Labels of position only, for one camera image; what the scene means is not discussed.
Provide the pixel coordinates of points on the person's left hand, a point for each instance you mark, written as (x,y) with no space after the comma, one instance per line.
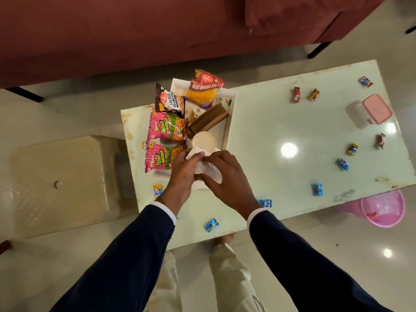
(180,178)

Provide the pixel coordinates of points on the person's right hand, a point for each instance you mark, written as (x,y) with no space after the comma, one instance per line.
(230,181)

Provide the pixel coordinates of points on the white paper napkins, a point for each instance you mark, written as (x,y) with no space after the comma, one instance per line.
(209,170)

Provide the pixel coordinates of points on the pink green snack packet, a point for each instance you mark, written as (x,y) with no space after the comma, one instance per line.
(159,157)
(165,126)

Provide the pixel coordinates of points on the white floral mug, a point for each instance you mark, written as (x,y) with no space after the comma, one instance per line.
(204,141)

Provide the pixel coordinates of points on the white printed tray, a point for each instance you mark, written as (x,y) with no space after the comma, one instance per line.
(225,134)

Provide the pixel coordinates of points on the brown wooden napkin holder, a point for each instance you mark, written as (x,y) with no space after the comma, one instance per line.
(209,118)

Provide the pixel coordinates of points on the salted peanuts packet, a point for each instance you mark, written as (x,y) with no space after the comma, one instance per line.
(169,102)

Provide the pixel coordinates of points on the red yellow snack packet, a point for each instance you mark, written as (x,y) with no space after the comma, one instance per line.
(204,89)

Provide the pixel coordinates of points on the red candy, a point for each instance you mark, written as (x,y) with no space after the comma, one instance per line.
(381,140)
(296,94)

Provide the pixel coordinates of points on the orange gold candy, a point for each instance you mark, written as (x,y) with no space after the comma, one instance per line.
(314,94)

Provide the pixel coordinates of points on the clear container pink lid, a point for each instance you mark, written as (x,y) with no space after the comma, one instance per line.
(370,110)

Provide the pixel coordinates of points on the blue orange white candy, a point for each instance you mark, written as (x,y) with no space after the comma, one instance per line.
(365,81)

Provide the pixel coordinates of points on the person's right forearm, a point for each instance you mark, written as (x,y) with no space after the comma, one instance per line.
(308,266)

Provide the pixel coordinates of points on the person's left forearm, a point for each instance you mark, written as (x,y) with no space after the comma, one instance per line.
(123,266)

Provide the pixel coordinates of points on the person's right leg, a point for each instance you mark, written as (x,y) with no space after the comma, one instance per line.
(230,279)

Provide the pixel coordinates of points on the person's leg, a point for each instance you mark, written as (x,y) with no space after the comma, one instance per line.
(230,279)
(165,285)

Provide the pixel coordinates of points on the person's left leg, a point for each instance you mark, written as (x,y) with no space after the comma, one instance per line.
(165,285)

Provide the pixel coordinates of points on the beige plastic stool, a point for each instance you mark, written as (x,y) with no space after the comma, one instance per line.
(65,178)

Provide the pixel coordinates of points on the pink plastic bin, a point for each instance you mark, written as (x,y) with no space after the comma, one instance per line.
(351,207)

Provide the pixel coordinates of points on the red fabric sofa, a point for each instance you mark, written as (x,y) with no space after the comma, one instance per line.
(97,32)

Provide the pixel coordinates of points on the brown wooden chair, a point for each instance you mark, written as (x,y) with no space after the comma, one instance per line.
(5,247)

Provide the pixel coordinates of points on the black folding table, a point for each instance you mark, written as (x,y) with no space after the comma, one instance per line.
(411,29)

